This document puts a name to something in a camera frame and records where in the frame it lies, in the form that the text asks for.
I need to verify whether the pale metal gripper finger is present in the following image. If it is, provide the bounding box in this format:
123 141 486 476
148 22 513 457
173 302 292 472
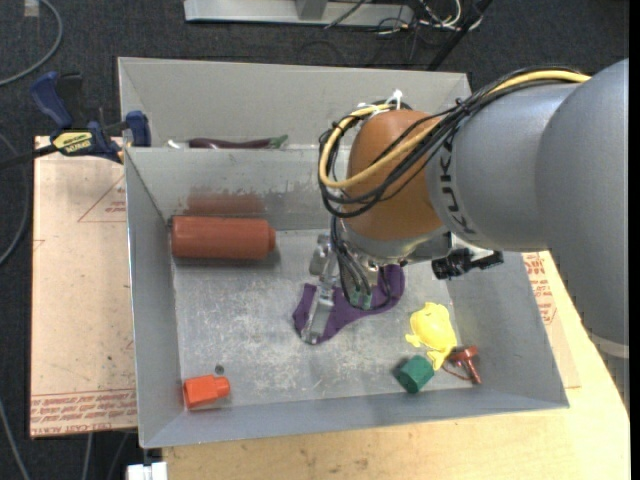
299 284 323 342
308 290 336 347

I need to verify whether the purple cloth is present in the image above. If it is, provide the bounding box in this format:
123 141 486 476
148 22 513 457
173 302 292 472
291 262 407 345

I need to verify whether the grey metal bin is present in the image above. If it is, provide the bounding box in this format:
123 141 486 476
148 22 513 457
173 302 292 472
117 56 571 450

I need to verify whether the red-brown plastic bottle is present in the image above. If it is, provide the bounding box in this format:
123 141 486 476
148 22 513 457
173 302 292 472
169 215 278 262

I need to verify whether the green plastic block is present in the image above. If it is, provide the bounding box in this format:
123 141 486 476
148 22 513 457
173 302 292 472
393 354 436 396

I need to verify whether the yellow toy fish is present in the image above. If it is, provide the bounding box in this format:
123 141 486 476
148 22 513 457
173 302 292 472
404 301 459 372

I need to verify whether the orange plastic cap block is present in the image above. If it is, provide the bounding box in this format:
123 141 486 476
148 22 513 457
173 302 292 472
181 373 232 411

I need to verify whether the red-brown small toy tool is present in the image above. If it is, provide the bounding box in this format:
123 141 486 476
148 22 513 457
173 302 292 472
446 344 484 387

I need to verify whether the purple toy eggplant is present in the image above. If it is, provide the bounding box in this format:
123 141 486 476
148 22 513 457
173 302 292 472
186 134 290 151

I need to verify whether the brown cardboard board red print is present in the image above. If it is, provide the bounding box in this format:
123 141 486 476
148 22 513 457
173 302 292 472
29 135 584 440

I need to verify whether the black cylinder on white bracket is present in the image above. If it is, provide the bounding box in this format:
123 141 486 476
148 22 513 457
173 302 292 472
430 247 505 282

